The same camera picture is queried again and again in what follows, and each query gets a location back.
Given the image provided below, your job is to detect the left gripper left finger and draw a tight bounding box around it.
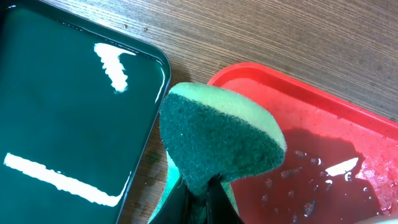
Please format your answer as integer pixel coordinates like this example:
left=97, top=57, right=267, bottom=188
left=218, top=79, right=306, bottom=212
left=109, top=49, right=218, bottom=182
left=149, top=178, right=190, bottom=224

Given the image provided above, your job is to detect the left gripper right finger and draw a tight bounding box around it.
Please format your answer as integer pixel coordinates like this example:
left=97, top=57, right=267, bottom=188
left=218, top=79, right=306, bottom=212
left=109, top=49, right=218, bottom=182
left=205, top=177, right=244, bottom=224

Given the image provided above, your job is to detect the green yellow sponge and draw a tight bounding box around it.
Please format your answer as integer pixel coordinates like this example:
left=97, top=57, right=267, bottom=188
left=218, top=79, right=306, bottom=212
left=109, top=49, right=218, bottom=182
left=150, top=82, right=287, bottom=223

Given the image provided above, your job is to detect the red plastic tray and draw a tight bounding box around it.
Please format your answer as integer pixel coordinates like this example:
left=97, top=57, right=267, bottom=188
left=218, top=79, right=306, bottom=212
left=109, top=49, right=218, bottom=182
left=210, top=63, right=397, bottom=223

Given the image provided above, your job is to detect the black water tray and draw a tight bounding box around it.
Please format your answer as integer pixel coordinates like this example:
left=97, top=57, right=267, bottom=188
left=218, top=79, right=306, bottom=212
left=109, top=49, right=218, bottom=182
left=1, top=1, right=171, bottom=223

